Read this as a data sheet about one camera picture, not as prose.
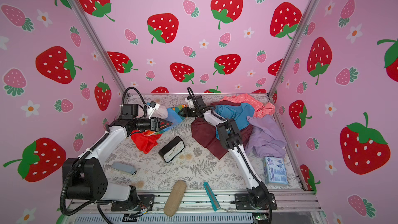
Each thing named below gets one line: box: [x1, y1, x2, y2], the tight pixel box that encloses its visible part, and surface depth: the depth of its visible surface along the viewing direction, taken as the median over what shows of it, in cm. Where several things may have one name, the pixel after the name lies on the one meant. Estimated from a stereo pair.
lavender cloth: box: [244, 114, 288, 159], surface depth 94 cm
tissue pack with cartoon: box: [263, 156, 289, 185], surface depth 80 cm
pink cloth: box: [219, 93, 276, 118], surface depth 113 cm
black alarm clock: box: [158, 135, 186, 164], surface depth 86 cm
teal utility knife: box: [203, 182, 222, 212], surface depth 76 cm
